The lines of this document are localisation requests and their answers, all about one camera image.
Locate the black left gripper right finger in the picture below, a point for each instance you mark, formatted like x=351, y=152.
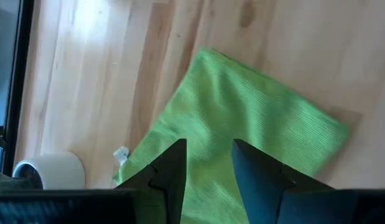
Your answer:
x=261, y=186

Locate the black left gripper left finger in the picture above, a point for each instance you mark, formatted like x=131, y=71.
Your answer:
x=170, y=174

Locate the green microfiber towel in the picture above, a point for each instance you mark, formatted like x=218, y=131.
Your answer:
x=236, y=109

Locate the green plant in white pot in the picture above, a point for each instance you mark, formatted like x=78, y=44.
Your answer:
x=58, y=171

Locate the black aluminium table frame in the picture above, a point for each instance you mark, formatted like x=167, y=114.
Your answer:
x=18, y=77

